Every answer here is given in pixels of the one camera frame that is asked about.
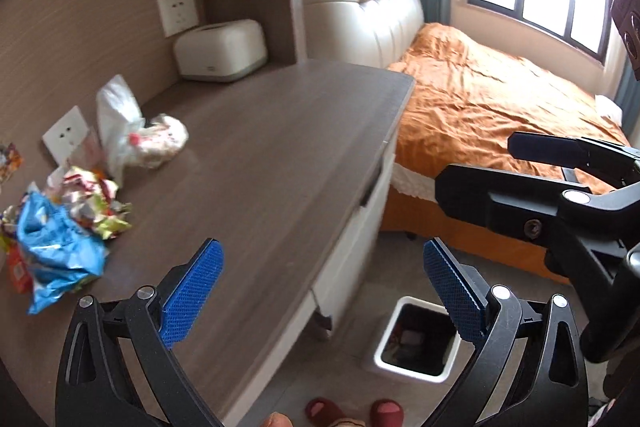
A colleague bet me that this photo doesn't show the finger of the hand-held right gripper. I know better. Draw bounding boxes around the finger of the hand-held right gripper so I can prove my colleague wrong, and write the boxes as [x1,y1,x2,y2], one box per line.
[507,132,640,188]
[435,164,640,288]

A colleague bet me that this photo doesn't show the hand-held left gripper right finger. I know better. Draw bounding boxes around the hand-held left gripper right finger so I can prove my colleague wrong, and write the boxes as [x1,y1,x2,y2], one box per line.
[422,238,591,427]

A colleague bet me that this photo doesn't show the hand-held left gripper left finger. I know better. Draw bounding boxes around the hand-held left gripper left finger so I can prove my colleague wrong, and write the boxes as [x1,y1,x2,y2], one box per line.
[55,238,224,427]

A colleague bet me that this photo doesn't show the white square trash bin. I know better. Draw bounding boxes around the white square trash bin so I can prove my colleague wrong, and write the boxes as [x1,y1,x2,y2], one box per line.
[372,296,462,383]

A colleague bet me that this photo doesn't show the yellow red wrapper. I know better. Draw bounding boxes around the yellow red wrapper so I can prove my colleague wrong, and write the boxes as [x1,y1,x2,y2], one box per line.
[47,166,133,240]

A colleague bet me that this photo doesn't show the blue snack bag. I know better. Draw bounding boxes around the blue snack bag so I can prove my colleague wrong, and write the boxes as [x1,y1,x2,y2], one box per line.
[16,192,108,315]

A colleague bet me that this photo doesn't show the white pink wrapper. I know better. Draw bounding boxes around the white pink wrapper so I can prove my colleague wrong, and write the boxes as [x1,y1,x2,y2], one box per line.
[127,113,190,168]

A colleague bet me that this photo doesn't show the orange snack packet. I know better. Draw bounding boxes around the orange snack packet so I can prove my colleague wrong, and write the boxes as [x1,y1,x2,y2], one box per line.
[5,247,37,295]

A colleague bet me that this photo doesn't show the clear plastic bag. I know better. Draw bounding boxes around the clear plastic bag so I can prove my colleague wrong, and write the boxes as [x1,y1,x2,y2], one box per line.
[65,74,147,185]

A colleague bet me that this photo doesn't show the silver printed wrapper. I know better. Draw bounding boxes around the silver printed wrapper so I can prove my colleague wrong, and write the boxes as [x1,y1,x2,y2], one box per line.
[0,204,26,254]

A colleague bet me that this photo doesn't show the white pillow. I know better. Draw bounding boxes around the white pillow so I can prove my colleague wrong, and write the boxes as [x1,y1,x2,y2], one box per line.
[595,95,624,121]

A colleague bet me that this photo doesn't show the bed with orange blanket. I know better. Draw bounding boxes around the bed with orange blanket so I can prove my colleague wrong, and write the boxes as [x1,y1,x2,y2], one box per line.
[380,23,632,282]

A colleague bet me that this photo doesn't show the white desk drawer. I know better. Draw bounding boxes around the white desk drawer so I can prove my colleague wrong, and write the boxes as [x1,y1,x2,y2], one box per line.
[309,127,402,343]

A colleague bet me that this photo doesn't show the red slipper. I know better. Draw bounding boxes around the red slipper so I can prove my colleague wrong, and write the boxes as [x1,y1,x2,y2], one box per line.
[369,399,405,427]
[306,398,347,427]

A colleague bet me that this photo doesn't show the white tissue box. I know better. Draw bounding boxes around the white tissue box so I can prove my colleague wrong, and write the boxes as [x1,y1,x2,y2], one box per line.
[173,19,268,82]

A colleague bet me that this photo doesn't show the white wall socket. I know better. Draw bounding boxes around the white wall socket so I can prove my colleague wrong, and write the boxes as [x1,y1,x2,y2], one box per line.
[42,105,92,166]
[156,0,201,38]

